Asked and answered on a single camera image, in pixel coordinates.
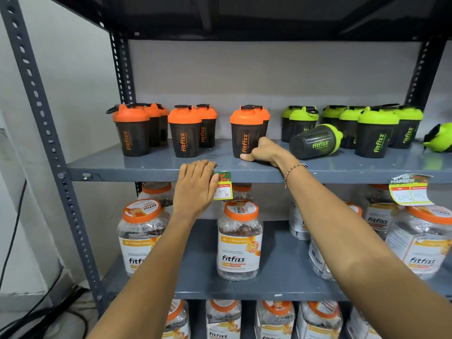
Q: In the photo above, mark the person's right hand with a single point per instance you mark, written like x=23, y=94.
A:
x=270, y=153

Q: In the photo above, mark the person's left hand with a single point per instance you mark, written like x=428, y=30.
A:
x=194, y=194

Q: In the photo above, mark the person's left thumb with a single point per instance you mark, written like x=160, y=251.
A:
x=215, y=183

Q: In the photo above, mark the person's right thumb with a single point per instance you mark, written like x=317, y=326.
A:
x=249, y=157

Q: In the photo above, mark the person's left little finger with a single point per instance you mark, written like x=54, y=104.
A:
x=183, y=172

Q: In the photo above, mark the person's left middle finger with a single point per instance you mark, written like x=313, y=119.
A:
x=200, y=168

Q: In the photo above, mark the green yellow price tag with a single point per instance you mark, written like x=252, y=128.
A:
x=409, y=194
x=223, y=189

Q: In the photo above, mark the orange-lid shaker bottle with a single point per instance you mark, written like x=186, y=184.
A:
x=244, y=132

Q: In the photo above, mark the person's right forearm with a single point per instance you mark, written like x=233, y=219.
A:
x=353, y=250

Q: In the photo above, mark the person's left forearm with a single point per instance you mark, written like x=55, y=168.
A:
x=148, y=278

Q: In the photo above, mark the grey metal shelving rack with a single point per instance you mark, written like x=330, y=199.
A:
x=155, y=166

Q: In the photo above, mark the row of orange-lid shakers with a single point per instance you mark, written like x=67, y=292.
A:
x=131, y=134

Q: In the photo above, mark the row of orange-lid clear jars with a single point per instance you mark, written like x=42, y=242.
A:
x=274, y=321
x=239, y=245

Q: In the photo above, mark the row of green-lid shakers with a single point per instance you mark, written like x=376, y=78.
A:
x=375, y=138

